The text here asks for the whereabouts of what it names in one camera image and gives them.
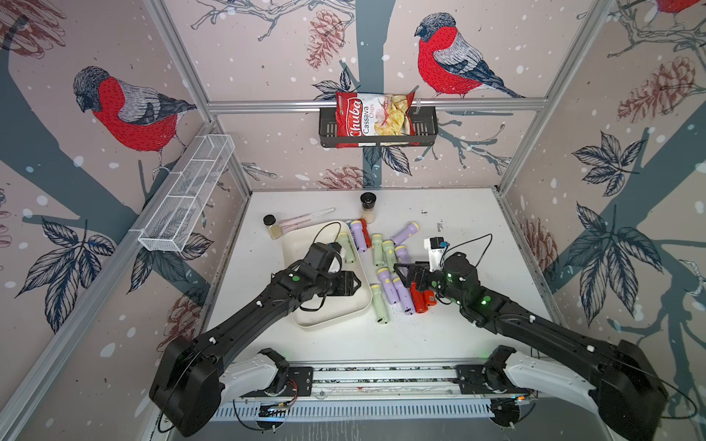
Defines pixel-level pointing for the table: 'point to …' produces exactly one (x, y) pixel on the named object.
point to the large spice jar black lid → (369, 211)
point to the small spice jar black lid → (275, 231)
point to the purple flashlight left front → (383, 275)
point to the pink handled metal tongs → (293, 223)
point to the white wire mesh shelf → (169, 225)
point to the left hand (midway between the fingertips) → (358, 279)
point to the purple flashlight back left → (359, 240)
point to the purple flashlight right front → (404, 296)
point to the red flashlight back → (365, 232)
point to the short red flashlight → (425, 299)
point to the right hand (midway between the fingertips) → (403, 264)
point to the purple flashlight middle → (403, 258)
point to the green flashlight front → (380, 304)
